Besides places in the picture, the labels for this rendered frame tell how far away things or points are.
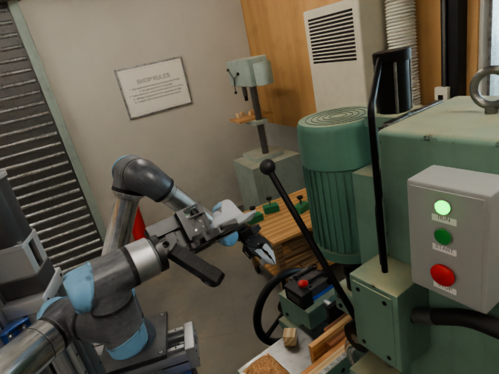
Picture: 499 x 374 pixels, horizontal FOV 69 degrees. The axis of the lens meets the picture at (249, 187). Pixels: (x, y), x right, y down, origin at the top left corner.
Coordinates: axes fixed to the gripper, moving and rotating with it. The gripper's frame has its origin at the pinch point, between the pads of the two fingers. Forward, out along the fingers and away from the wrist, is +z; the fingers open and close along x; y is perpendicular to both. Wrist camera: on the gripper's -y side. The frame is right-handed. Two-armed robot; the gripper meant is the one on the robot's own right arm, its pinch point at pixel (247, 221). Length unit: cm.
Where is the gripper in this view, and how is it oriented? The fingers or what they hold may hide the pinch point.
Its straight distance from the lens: 77.0
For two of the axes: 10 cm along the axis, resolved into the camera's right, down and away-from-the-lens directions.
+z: 8.1, -3.6, 4.6
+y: -4.8, -8.5, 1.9
